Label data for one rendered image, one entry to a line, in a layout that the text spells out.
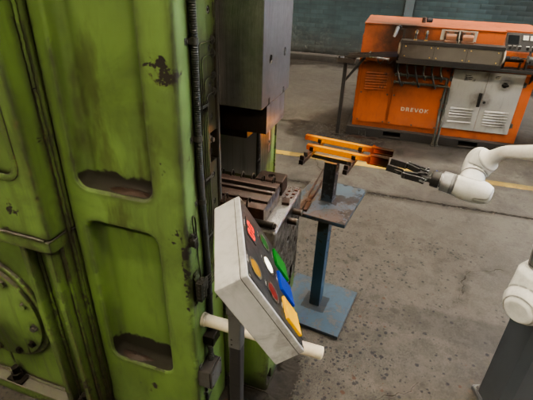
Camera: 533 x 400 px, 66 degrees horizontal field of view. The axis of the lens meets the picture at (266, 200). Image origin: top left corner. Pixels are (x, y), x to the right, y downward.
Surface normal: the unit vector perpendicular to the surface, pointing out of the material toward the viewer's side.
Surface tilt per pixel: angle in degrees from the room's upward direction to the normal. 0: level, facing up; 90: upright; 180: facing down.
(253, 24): 90
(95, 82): 89
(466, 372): 0
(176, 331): 90
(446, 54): 90
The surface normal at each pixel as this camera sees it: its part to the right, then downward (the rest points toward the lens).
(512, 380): -0.66, 0.35
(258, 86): -0.32, 0.46
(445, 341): 0.04, -0.87
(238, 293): 0.11, 0.49
